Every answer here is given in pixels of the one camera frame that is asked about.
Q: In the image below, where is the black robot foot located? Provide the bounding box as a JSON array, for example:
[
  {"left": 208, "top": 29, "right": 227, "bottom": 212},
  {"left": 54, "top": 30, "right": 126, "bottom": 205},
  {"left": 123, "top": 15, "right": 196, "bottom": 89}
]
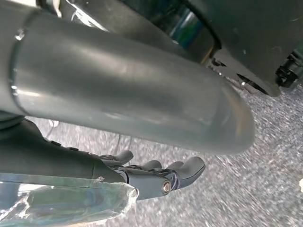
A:
[{"left": 38, "top": 0, "right": 303, "bottom": 98}]

